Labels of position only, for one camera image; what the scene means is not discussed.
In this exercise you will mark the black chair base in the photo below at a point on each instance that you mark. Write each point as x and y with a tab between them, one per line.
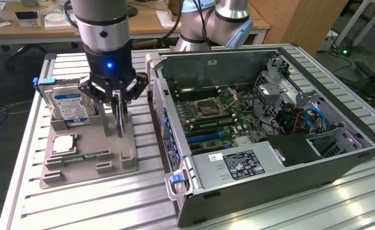
21	51

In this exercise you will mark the white box with round bowl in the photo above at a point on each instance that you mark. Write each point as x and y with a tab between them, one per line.
58	21

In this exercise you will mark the hard disk with blue label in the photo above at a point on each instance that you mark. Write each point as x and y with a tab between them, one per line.
69	107

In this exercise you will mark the black floor stand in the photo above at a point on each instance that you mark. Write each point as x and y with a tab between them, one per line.
366	69

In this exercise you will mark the metal socket cover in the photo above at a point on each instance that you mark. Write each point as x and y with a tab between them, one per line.
229	97

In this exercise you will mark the green RAM stick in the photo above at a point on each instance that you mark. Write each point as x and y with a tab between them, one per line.
79	158

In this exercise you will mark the black intrusion switch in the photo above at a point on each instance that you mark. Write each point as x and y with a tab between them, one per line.
166	92

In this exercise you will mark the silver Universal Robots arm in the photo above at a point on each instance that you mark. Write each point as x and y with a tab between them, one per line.
101	24

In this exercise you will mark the silver CPU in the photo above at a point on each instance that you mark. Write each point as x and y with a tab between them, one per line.
63	143

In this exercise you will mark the blue card retention latch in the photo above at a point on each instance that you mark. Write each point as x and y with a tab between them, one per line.
165	122

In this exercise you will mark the wooden cabinet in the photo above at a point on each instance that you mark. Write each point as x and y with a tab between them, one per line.
318	24

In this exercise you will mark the low metal disk bay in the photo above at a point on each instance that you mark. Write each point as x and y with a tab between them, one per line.
329	143

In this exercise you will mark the blue expansion slot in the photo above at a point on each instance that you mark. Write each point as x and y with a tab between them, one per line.
203	138

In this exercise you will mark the wooden desk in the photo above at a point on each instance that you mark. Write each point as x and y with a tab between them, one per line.
149	26

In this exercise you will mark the white paper stack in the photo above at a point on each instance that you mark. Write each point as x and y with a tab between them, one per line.
167	20

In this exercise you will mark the open black PC case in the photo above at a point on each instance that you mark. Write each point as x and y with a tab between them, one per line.
318	182

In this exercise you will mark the white box with black lid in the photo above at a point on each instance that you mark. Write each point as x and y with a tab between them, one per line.
27	18

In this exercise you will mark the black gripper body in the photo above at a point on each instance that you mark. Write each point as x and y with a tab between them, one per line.
109	62

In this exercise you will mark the RAM stick with label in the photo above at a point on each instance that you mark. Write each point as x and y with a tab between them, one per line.
213	123

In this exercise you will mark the white table frame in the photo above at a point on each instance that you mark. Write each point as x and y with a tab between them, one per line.
370	21

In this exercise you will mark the graphics card with metal bracket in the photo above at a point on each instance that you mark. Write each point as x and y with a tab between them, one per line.
121	119

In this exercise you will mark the green motherboard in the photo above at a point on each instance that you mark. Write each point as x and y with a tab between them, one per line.
239	124

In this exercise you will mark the tall metal disk bay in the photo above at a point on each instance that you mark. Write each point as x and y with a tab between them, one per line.
270	95

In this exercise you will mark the grey power supply unit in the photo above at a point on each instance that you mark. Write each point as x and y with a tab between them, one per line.
239	165

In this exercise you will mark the grey parts rack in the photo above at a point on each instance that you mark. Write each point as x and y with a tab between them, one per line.
95	143

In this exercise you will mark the black plastic shroud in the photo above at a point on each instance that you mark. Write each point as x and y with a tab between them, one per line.
293	148

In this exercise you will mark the grey cup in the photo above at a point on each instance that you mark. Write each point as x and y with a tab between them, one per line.
29	3

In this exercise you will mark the hard disk drive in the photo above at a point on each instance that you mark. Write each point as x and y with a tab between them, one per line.
47	81

